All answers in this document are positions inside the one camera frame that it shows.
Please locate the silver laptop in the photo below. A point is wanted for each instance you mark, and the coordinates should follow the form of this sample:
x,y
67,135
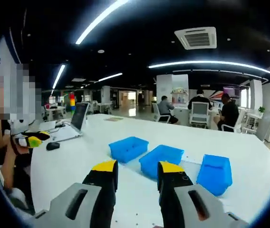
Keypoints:
x,y
79,116

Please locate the blue plastic bin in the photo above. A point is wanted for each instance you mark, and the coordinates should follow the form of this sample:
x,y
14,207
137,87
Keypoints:
x,y
149,164
214,175
125,152

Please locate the ceiling air conditioner vent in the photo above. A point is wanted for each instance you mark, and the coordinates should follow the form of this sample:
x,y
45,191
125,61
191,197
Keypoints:
x,y
195,38

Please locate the white mesh office chair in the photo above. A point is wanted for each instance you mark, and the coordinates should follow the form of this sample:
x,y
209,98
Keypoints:
x,y
199,114

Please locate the short ceiling light strip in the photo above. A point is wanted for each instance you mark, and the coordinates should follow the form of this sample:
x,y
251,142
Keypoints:
x,y
108,77
59,76

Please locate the operator person white shirt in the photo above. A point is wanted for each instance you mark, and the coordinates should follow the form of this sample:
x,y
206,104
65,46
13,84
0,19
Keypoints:
x,y
18,199

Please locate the colourful paper sheet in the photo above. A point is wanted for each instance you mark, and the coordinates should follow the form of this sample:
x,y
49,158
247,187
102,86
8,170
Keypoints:
x,y
113,119

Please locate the person's left hand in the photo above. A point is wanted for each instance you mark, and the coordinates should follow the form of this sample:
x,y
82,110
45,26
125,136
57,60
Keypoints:
x,y
21,151

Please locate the colourful display shelf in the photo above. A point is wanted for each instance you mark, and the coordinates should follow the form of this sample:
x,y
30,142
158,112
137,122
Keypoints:
x,y
179,96

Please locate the curved ceiling light strip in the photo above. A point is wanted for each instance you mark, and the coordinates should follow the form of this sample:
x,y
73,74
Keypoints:
x,y
208,63

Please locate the rainbow coloured column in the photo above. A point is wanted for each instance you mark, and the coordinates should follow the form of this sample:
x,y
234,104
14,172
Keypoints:
x,y
71,102

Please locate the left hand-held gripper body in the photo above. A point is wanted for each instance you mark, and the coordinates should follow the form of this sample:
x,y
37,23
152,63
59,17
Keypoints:
x,y
18,126

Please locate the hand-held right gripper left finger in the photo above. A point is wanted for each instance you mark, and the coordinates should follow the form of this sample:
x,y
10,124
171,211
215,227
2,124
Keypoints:
x,y
78,204

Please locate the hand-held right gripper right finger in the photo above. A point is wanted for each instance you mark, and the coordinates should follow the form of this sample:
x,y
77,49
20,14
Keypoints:
x,y
192,204

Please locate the long curved ceiling light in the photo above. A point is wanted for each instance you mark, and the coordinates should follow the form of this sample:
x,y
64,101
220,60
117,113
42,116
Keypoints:
x,y
97,22

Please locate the white blue display board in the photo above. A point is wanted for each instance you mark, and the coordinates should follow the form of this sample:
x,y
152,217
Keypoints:
x,y
4,52

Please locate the grey office chair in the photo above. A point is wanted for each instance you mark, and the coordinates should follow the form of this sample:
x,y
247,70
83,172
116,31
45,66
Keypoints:
x,y
265,126

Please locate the white display pillar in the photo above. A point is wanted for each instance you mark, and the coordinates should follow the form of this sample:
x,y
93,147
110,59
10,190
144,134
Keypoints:
x,y
163,88

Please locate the potted green plant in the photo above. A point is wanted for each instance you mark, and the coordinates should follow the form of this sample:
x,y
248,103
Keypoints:
x,y
261,110

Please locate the purple wall screen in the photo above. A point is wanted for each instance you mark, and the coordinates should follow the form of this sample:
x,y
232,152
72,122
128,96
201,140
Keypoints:
x,y
231,91

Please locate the black computer mouse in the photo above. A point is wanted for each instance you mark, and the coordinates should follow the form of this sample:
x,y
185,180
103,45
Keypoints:
x,y
53,146

